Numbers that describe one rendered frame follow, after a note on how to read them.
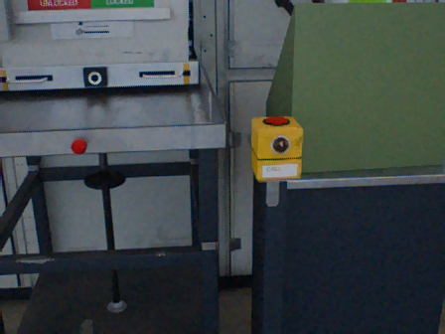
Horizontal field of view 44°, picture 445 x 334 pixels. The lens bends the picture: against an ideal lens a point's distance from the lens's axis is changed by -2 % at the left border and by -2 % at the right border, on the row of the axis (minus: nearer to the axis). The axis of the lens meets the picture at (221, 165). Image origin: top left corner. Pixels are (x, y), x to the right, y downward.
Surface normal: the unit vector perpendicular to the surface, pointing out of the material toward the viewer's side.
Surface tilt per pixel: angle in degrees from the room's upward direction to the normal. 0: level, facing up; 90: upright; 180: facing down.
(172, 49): 90
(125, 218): 90
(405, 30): 90
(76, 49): 90
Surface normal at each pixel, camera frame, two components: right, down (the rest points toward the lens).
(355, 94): 0.14, 0.34
